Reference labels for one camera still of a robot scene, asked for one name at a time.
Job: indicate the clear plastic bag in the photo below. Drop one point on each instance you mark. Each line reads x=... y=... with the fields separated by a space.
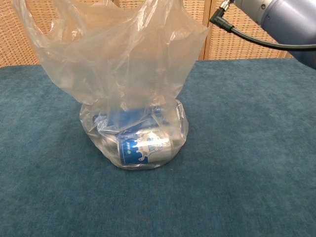
x=111 y=61

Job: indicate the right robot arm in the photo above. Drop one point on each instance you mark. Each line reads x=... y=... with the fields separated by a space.
x=291 y=19

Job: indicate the blue white milk carton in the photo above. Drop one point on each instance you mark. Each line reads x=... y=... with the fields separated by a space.
x=133 y=121
x=153 y=153

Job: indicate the blue felt table mat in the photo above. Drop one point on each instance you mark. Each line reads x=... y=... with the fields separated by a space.
x=247 y=148

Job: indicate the woven bamboo screen panel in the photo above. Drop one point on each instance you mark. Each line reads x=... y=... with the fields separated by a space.
x=234 y=48
x=197 y=8
x=98 y=3
x=10 y=37

